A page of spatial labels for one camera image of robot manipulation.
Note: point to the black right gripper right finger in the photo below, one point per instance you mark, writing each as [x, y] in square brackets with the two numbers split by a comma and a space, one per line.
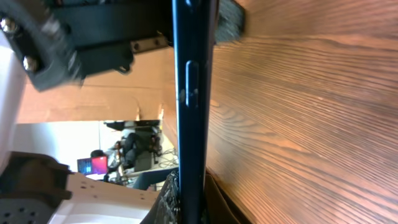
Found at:
[220, 208]

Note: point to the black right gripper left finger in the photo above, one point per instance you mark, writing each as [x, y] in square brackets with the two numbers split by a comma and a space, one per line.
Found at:
[166, 209]

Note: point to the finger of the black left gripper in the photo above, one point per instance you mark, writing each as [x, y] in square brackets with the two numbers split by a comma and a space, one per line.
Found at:
[231, 21]

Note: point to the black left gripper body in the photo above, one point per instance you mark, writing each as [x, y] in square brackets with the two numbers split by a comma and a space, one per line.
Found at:
[58, 42]

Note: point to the Galaxy S24 smartphone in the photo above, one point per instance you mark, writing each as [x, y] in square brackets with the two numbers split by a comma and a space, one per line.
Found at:
[194, 37]

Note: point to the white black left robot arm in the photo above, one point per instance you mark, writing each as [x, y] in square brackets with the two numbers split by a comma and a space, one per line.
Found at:
[35, 188]

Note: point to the seated person in background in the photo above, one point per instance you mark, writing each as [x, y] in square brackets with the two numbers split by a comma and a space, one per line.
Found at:
[139, 149]

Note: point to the laptop with pink screen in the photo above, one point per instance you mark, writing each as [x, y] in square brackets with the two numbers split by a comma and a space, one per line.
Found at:
[93, 165]

